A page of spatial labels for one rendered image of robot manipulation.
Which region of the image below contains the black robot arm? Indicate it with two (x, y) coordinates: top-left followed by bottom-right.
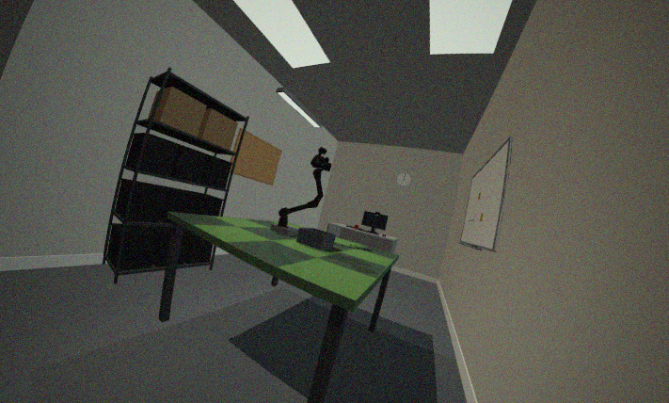
(277, 156), (331, 228)

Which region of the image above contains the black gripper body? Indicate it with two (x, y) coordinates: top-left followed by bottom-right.
(311, 147), (327, 164)

